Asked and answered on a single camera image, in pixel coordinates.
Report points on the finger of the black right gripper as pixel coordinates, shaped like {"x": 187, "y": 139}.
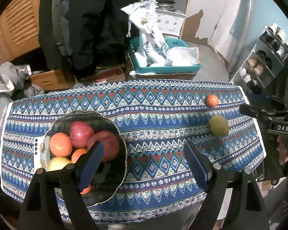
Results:
{"x": 263, "y": 116}

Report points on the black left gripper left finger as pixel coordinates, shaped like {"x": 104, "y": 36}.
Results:
{"x": 40, "y": 208}

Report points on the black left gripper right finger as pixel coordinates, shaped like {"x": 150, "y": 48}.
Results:
{"x": 246, "y": 207}

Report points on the green-yellow mango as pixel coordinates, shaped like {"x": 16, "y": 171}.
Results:
{"x": 219, "y": 126}

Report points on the small orange tangerine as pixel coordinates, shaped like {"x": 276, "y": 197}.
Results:
{"x": 211, "y": 100}

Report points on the yellow pear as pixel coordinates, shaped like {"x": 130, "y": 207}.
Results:
{"x": 58, "y": 163}

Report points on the large orange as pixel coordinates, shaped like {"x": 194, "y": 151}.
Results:
{"x": 77, "y": 153}

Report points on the small red apple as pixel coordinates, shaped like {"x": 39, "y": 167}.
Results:
{"x": 80, "y": 133}

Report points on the large red apple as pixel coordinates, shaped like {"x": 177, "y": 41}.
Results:
{"x": 110, "y": 143}

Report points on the person's right hand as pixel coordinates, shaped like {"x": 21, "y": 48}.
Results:
{"x": 283, "y": 150}

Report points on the metal shoe rack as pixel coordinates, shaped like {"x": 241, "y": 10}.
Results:
{"x": 264, "y": 62}

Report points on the dark scalloped fruit bowl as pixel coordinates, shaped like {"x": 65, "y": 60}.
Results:
{"x": 110, "y": 175}

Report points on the white paper card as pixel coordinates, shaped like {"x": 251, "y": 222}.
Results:
{"x": 40, "y": 153}

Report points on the clear plastic bag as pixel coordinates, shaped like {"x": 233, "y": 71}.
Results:
{"x": 182, "y": 57}

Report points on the blue patterned tablecloth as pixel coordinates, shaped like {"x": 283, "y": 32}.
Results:
{"x": 155, "y": 119}

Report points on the white printed plastic bag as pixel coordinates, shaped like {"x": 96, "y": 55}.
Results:
{"x": 152, "y": 45}

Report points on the white patterned storage box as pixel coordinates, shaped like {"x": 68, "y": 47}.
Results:
{"x": 170, "y": 22}

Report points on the brown cardboard box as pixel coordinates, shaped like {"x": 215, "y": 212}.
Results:
{"x": 50, "y": 80}

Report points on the grey clothes pile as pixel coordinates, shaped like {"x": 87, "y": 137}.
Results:
{"x": 14, "y": 81}

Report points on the wooden louvered cabinet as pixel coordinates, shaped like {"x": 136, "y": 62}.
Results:
{"x": 19, "y": 29}

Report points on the black hanging jacket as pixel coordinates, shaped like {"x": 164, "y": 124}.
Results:
{"x": 81, "y": 35}

